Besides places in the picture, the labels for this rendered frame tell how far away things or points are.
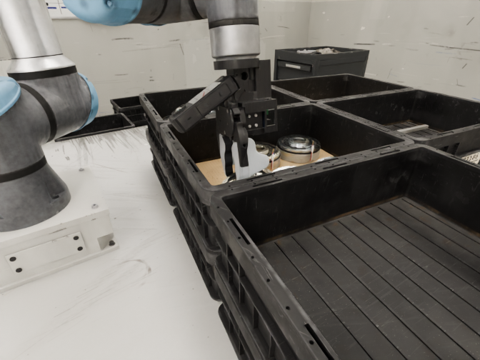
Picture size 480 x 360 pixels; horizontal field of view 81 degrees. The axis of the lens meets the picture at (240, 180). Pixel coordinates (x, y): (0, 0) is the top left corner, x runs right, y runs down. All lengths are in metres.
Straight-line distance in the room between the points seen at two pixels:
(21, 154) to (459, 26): 3.84
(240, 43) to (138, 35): 3.33
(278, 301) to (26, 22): 0.60
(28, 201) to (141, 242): 0.22
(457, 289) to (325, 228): 0.18
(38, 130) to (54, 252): 0.22
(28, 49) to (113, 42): 3.04
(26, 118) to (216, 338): 0.47
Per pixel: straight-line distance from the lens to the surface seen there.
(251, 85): 0.47
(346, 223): 0.50
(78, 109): 0.67
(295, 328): 0.23
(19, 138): 0.59
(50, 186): 0.64
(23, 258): 0.64
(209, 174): 0.61
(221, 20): 0.45
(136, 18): 0.40
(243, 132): 0.44
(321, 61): 2.24
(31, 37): 0.66
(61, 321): 0.58
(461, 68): 3.92
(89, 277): 0.63
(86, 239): 0.63
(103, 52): 3.67
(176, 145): 0.50
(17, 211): 0.61
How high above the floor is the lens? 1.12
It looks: 30 degrees down
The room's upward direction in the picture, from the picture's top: straight up
